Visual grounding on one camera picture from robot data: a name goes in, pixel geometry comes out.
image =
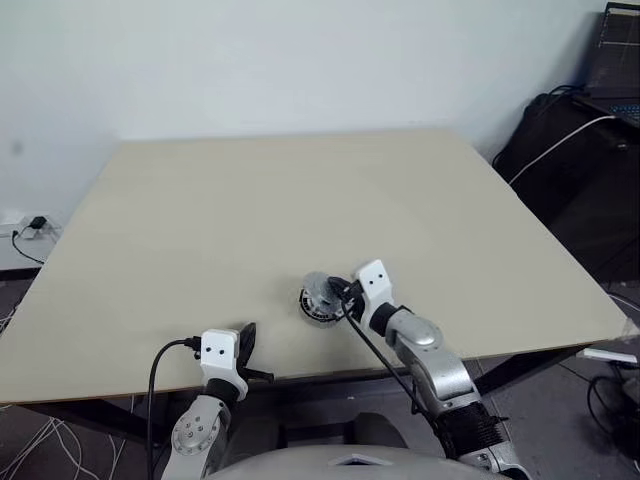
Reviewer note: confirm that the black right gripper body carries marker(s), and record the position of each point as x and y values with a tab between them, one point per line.
354	302

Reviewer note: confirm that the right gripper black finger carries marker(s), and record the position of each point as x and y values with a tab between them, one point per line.
337	282
342	297

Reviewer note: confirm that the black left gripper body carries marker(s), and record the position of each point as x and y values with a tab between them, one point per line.
260	376

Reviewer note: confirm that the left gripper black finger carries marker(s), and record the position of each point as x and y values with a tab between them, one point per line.
253	342
243	350

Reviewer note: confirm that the motor cover with circuit board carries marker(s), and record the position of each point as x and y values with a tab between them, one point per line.
320	287

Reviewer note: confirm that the motor stator with copper coils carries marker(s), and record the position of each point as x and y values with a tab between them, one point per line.
317	316

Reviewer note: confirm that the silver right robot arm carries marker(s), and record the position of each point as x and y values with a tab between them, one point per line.
430	360

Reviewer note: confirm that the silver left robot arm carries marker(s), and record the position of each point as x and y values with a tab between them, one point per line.
200	432

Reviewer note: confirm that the grey robot torso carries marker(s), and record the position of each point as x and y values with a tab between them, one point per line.
350	465

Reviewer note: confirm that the large black bag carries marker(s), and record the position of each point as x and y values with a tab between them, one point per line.
565	200

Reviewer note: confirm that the black power adapter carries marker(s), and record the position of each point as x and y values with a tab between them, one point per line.
37	222

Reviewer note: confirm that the white floor power strip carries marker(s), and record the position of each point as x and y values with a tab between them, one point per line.
610	355

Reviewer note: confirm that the dark laptop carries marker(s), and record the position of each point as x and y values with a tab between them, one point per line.
615	55

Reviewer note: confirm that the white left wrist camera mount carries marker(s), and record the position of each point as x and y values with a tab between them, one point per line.
220	352

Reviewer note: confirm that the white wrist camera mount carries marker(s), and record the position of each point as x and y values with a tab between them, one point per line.
375	285
220	352

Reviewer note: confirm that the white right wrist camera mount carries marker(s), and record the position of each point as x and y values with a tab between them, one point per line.
375	285

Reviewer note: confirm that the white wall power strip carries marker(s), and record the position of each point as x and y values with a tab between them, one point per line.
15	226

